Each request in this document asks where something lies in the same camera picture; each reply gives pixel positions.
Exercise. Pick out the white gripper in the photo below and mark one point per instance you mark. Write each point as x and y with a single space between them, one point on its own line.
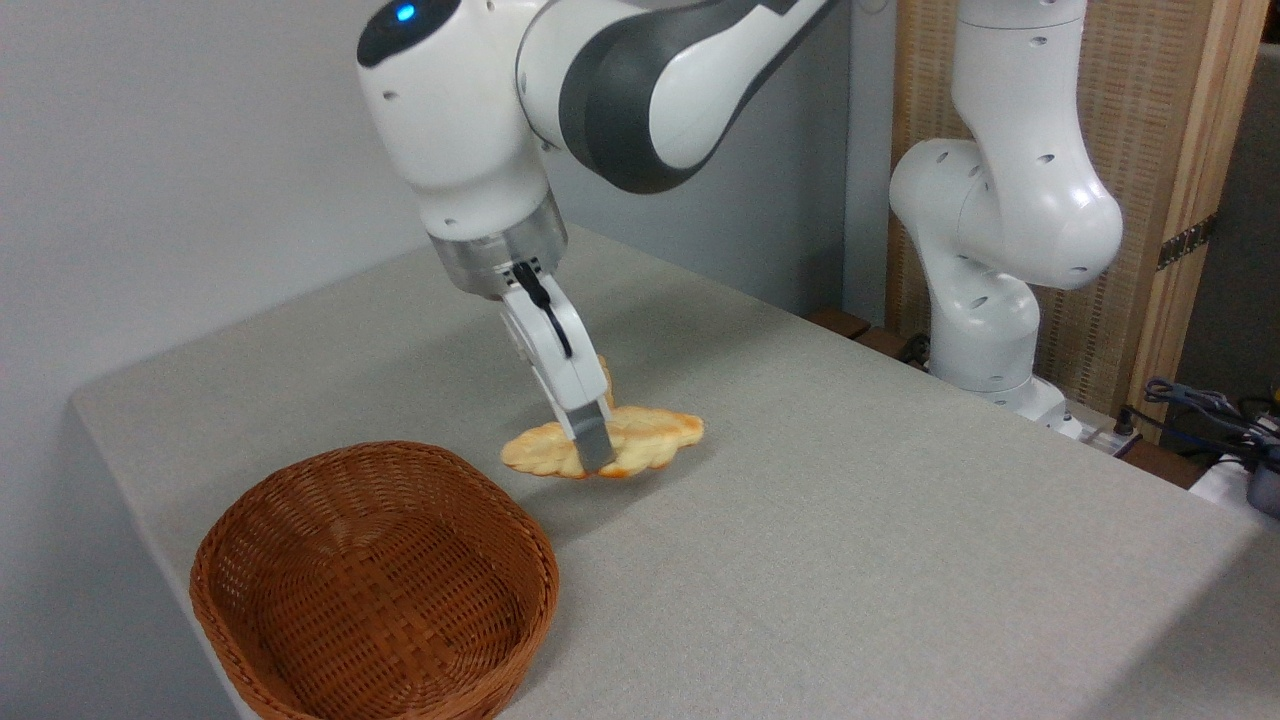
562 370

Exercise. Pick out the grey blue device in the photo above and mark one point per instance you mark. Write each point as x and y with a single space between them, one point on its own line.
1266 490

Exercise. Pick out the wooden woven folding screen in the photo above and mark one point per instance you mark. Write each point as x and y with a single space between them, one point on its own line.
1140 100

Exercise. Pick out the brown woven wicker basket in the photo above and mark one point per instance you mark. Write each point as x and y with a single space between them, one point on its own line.
350 620

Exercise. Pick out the long braided bread loaf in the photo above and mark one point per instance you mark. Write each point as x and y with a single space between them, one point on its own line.
650 435

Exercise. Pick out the small round bread roll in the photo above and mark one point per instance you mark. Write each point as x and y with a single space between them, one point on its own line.
606 382

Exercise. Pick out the black plug at base plate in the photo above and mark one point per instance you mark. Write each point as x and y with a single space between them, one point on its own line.
1126 421

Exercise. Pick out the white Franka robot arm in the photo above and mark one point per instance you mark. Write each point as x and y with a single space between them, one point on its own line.
470 110

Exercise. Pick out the brown wooden plank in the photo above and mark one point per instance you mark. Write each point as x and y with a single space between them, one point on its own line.
838 322

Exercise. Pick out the dark metal screen hinge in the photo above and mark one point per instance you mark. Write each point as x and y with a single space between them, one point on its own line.
1186 241

